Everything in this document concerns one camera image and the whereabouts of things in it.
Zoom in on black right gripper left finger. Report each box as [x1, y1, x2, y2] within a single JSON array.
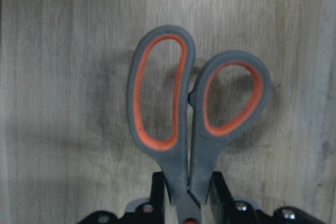
[[150, 172, 165, 224]]

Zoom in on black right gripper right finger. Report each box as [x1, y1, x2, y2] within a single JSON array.
[[209, 172, 235, 223]]

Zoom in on grey orange scissors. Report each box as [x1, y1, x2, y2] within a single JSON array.
[[127, 25, 271, 223]]

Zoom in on wooden drawer with white handle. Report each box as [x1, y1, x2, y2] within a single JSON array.
[[1, 0, 335, 223]]

